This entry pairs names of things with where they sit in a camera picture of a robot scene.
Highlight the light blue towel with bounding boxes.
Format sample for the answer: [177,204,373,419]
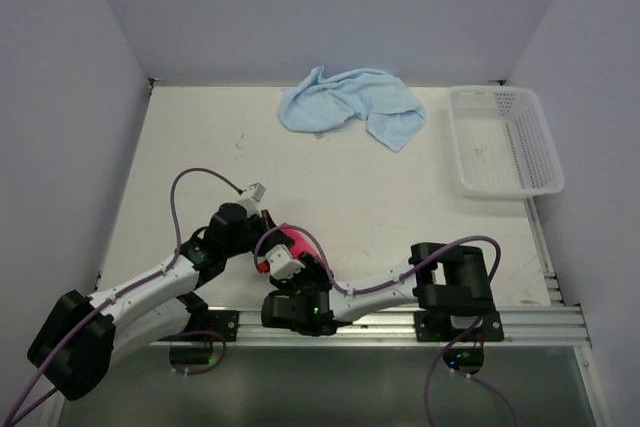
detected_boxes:
[278,66,427,152]

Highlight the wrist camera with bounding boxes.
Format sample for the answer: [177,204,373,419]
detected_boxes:
[257,244,304,280]
[236,183,266,217]

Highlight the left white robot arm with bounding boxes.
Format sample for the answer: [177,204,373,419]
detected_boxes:
[27,202,275,401]

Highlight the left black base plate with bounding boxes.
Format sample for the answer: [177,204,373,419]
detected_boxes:
[201,309,240,342]

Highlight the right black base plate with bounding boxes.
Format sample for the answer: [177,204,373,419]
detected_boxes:
[413,310,505,343]

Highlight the aluminium mounting rail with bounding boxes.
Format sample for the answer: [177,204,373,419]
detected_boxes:
[149,304,591,348]

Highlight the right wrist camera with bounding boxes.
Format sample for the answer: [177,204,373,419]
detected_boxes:
[257,244,304,280]

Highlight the red towel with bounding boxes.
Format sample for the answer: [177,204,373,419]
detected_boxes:
[270,223,321,261]

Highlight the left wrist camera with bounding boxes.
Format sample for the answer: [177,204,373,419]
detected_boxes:
[236,183,266,217]

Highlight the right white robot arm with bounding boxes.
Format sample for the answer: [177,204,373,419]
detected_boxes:
[261,243,497,340]

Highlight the white plastic basket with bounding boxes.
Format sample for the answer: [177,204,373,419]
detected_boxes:
[448,85,565,199]

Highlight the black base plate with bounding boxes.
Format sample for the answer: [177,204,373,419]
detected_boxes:
[413,310,505,343]
[201,309,240,342]

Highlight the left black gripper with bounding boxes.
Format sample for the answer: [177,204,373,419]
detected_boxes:
[223,209,294,258]

